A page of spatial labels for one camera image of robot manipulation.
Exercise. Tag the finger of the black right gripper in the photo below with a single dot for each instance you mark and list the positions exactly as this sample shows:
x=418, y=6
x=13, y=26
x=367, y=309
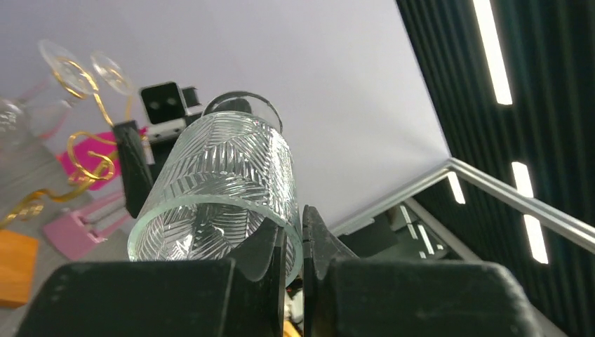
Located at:
x=136, y=175

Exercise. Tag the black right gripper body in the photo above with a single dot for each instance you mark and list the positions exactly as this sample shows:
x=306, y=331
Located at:
x=167, y=107

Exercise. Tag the pink plastic wine glass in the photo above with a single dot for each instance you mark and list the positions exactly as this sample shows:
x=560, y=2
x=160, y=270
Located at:
x=93, y=152

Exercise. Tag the clear patterned wine glass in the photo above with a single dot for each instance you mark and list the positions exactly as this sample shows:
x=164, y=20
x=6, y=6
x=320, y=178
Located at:
x=228, y=171

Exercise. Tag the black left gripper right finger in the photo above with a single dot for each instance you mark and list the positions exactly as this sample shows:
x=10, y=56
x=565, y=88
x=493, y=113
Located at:
x=349, y=296

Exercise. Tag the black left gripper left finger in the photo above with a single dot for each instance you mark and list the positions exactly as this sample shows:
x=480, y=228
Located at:
x=239, y=295

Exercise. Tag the orange wooden rack base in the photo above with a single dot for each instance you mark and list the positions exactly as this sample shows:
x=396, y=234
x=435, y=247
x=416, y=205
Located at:
x=18, y=259

